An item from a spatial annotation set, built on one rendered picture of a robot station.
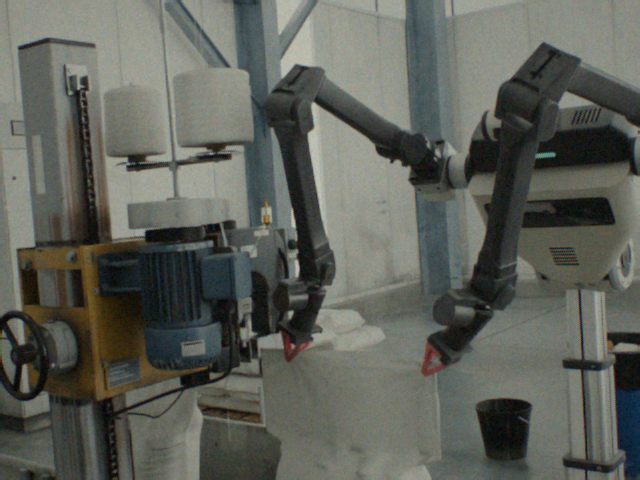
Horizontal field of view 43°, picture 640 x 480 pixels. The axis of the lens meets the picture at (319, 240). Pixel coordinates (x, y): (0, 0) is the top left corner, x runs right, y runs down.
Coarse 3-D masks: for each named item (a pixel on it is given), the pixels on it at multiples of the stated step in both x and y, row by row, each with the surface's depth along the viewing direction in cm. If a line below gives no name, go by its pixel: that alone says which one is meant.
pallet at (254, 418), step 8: (200, 408) 504; (208, 408) 507; (216, 408) 501; (224, 408) 499; (208, 416) 490; (216, 416) 490; (224, 416) 483; (232, 416) 480; (240, 416) 481; (248, 416) 480; (256, 416) 476
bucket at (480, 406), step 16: (496, 400) 434; (512, 400) 431; (480, 416) 415; (496, 416) 407; (512, 416) 405; (528, 416) 411; (496, 432) 409; (512, 432) 407; (528, 432) 414; (496, 448) 411; (512, 448) 409
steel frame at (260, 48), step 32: (256, 0) 776; (416, 0) 1034; (192, 32) 706; (256, 32) 779; (288, 32) 808; (416, 32) 1037; (224, 64) 741; (256, 64) 783; (416, 64) 1041; (448, 64) 1029; (256, 96) 786; (416, 96) 1042; (448, 96) 1028; (256, 128) 790; (416, 128) 1040; (448, 128) 1026; (256, 160) 793; (256, 192) 796; (288, 192) 783; (416, 192) 1040; (256, 224) 796; (288, 224) 782; (448, 224) 1020; (448, 256) 1020; (448, 288) 1041
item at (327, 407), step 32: (288, 352) 192; (320, 352) 188; (352, 352) 185; (288, 384) 193; (320, 384) 183; (352, 384) 175; (384, 384) 172; (416, 384) 169; (288, 416) 194; (320, 416) 185; (352, 416) 176; (384, 416) 173; (416, 416) 170; (288, 448) 189; (320, 448) 183; (352, 448) 176; (384, 448) 173; (416, 448) 170
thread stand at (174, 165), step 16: (160, 0) 179; (160, 16) 179; (128, 160) 188; (144, 160) 188; (176, 160) 181; (192, 160) 177; (208, 160) 175; (224, 160) 172; (176, 176) 181; (176, 192) 181
